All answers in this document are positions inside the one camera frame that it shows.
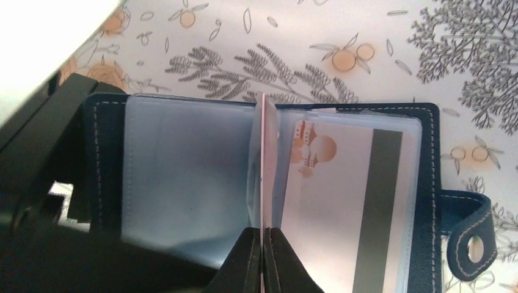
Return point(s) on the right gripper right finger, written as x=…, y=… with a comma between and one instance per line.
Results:
x=283, y=271

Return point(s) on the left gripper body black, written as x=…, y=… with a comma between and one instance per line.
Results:
x=44, y=143

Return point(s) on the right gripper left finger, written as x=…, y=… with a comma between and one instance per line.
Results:
x=240, y=272

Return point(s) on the white card black stripe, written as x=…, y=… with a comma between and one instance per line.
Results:
x=345, y=205

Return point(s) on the blue leather card holder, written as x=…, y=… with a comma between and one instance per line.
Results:
x=184, y=177

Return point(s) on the floral table mat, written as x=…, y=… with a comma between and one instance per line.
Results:
x=459, y=55

